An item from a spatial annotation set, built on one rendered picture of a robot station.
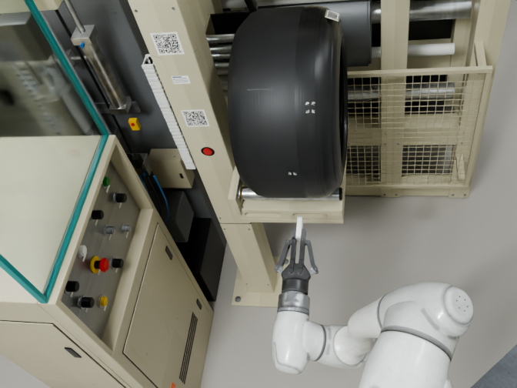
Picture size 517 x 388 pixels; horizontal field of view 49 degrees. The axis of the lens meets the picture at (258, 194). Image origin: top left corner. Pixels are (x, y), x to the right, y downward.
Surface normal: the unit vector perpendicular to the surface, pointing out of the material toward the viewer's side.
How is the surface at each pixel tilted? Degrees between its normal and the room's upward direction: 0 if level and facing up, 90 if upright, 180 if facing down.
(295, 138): 63
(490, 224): 0
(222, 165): 90
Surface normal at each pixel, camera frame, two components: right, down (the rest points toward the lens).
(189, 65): -0.13, 0.81
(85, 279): 0.98, 0.00
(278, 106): -0.21, 0.18
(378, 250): -0.17, -0.58
